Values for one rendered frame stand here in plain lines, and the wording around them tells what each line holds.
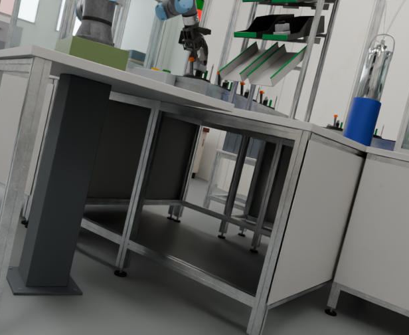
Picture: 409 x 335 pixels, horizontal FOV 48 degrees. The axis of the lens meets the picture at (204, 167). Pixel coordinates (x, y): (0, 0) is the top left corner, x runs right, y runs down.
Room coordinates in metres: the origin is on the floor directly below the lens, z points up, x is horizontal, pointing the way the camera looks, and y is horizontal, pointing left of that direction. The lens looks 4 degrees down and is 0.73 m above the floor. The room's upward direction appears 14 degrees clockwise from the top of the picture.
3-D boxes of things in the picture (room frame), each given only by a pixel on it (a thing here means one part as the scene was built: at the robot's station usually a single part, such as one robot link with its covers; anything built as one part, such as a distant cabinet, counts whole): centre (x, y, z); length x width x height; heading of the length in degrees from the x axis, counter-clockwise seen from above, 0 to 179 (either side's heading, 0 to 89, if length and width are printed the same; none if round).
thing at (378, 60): (2.60, -0.80, 1.32); 0.14 x 0.14 x 0.38
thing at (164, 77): (2.14, 0.33, 0.93); 0.21 x 0.07 x 0.06; 56
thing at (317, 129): (2.64, -0.11, 0.84); 1.50 x 1.41 x 0.03; 56
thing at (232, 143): (4.32, -0.49, 0.73); 0.62 x 0.42 x 0.23; 56
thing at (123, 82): (1.81, 0.49, 0.84); 0.90 x 0.70 x 0.03; 34
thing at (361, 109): (2.60, -0.80, 0.99); 0.16 x 0.16 x 0.27
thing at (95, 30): (1.79, 0.53, 1.01); 0.15 x 0.15 x 0.10
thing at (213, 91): (2.67, -0.13, 0.91); 1.24 x 0.33 x 0.10; 146
